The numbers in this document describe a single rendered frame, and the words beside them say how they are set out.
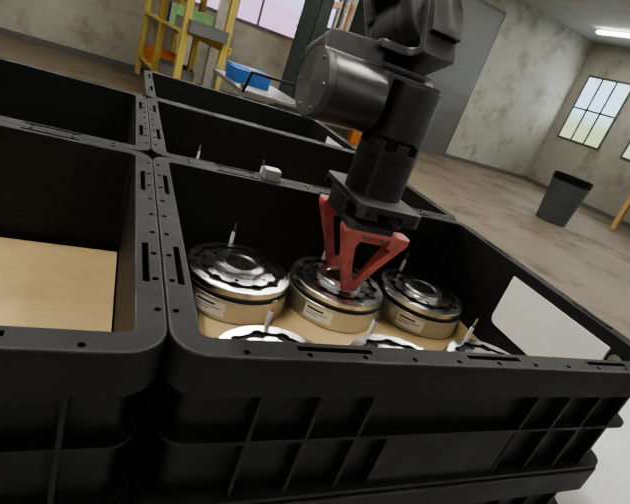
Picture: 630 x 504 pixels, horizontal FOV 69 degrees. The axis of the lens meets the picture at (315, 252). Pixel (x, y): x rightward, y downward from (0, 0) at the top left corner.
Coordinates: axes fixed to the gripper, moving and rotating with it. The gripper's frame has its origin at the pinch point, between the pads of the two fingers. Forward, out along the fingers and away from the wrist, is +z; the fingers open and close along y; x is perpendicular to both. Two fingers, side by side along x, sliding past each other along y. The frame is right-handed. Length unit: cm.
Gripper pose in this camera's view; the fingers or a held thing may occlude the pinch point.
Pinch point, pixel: (341, 271)
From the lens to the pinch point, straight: 48.3
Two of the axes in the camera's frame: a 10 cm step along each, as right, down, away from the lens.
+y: 2.7, 4.5, -8.5
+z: -3.1, 8.8, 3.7
